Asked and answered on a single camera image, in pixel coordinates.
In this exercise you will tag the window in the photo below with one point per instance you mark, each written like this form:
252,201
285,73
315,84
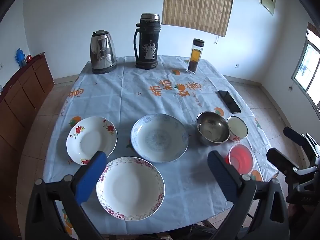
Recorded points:
307,67

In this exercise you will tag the stainless steel electric kettle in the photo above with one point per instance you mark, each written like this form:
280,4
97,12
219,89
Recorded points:
102,55

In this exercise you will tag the black worn thermos flask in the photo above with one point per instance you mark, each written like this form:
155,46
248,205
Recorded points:
147,42

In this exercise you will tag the blue patterned deep plate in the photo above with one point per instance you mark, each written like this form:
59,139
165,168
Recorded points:
160,137

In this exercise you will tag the stainless steel bowl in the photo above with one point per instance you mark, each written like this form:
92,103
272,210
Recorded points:
212,127

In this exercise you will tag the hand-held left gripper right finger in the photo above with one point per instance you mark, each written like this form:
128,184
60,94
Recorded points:
222,177

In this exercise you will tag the light blue printed tablecloth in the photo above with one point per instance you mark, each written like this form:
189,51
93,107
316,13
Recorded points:
150,100

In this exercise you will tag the glass tea bottle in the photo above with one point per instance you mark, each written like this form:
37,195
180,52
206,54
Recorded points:
195,57

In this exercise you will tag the black smartphone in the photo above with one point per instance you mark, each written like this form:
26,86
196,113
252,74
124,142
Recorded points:
228,101

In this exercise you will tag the brown wooden cabinet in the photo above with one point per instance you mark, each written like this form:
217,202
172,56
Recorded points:
20,100

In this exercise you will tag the small red object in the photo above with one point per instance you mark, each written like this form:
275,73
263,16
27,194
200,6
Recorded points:
29,58

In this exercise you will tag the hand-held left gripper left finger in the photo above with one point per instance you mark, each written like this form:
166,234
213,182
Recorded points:
91,177

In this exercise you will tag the white plate with pink rim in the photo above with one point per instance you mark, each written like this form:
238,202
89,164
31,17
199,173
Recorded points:
130,187

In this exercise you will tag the blue toy on cabinet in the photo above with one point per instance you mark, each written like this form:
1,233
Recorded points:
20,57

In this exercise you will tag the red collapsible bowl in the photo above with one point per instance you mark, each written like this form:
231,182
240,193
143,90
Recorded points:
241,157

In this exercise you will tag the white plate with red flowers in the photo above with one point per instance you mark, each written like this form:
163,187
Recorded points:
87,140

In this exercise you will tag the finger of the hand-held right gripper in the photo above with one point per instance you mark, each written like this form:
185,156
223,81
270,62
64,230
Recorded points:
281,158
293,136

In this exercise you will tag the green framed wall panel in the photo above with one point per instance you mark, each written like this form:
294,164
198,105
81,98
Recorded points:
267,0

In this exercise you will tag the bamboo window blind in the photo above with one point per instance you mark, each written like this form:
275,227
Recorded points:
197,5

